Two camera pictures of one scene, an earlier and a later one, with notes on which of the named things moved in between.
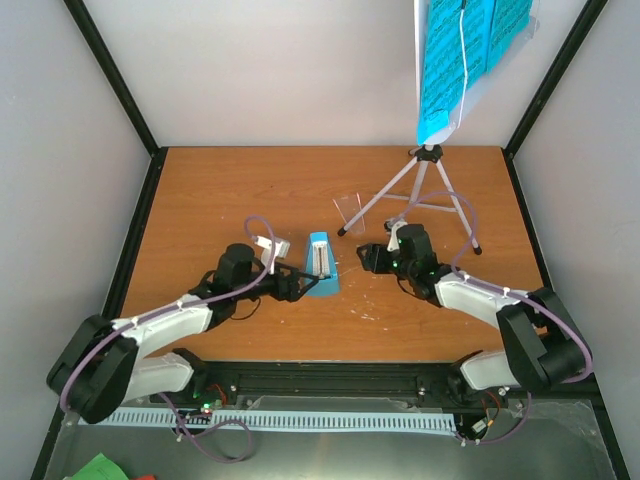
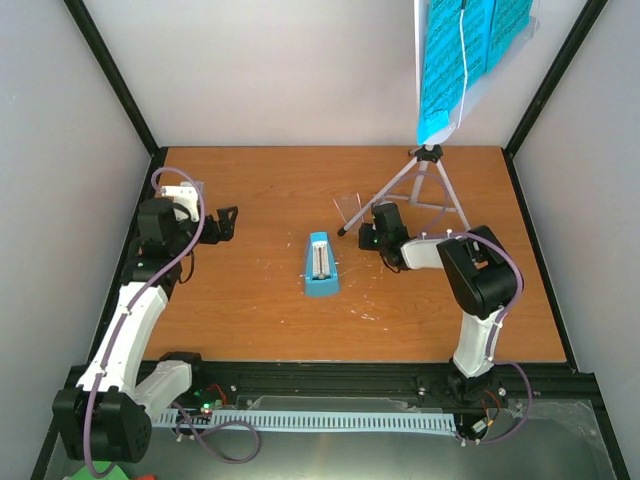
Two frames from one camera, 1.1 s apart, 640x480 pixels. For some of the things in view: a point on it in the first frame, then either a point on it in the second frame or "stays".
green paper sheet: x=102 y=468 stays
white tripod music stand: x=427 y=154 stays
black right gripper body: x=386 y=267 → x=368 y=244
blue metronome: x=322 y=262 stays
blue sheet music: x=462 y=39 stays
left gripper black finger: x=295 y=272 → x=227 y=222
